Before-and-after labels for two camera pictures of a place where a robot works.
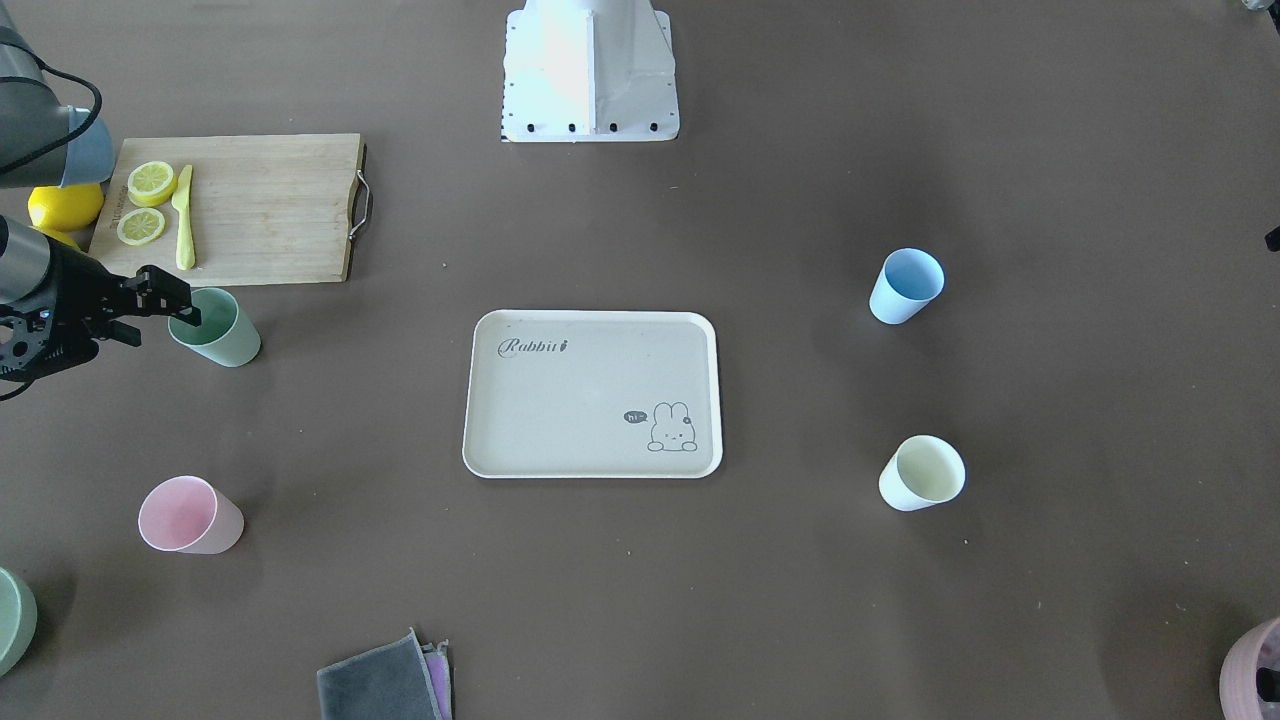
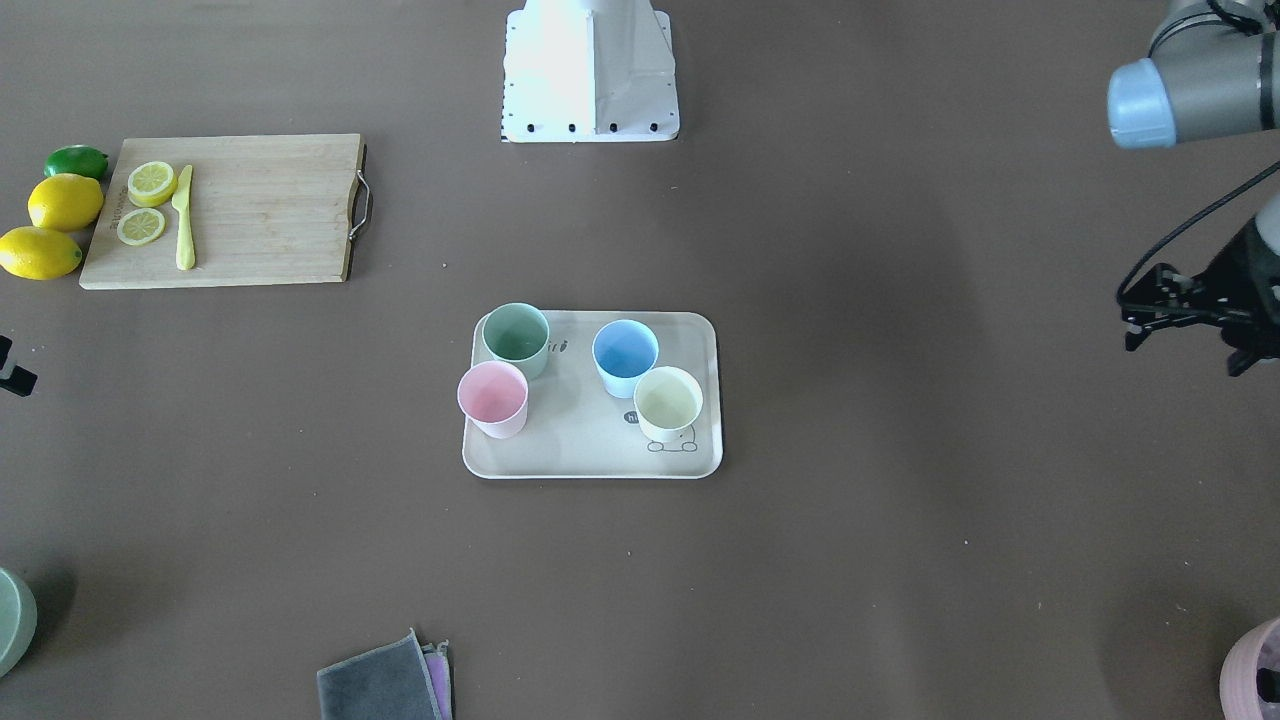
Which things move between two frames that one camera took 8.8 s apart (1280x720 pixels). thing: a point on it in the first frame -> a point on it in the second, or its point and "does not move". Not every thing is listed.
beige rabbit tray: [592, 394] does not move
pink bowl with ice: [1250, 678] does not move
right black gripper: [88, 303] -> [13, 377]
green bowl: [18, 620] does not move
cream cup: [924, 470] -> [668, 401]
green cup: [225, 335] -> [518, 333]
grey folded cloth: [400, 680] does not move
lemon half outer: [141, 226] does not move
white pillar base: [589, 70] does not move
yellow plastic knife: [180, 199] does not move
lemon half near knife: [151, 183] does not move
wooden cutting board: [265, 209] does not move
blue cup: [909, 281] -> [622, 351]
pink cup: [185, 514] -> [493, 395]
